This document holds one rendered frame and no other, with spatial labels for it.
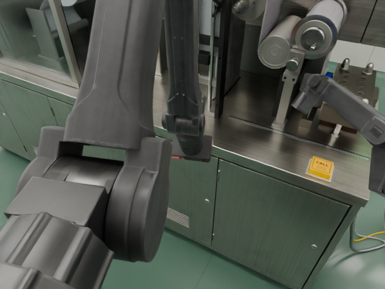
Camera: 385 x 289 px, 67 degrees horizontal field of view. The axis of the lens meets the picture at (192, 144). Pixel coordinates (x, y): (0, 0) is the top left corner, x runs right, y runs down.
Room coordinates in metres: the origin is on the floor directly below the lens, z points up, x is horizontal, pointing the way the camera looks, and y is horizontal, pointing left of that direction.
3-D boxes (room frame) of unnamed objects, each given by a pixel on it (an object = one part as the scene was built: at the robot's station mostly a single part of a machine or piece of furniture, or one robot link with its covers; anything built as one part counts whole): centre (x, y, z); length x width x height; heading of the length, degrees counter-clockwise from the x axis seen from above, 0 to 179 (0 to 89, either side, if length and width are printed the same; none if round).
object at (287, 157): (1.45, 0.40, 0.88); 2.52 x 0.66 x 0.04; 62
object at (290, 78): (0.95, -0.36, 1.05); 0.06 x 0.05 x 0.31; 152
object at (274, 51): (1.14, -0.36, 1.17); 0.26 x 0.12 x 0.12; 152
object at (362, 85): (1.03, -0.64, 1.00); 0.40 x 0.16 x 0.06; 152
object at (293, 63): (0.92, -0.34, 1.18); 0.04 x 0.02 x 0.04; 62
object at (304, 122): (1.05, -0.52, 0.92); 0.28 x 0.04 x 0.04; 152
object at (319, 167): (0.69, -0.44, 0.91); 0.07 x 0.07 x 0.02; 62
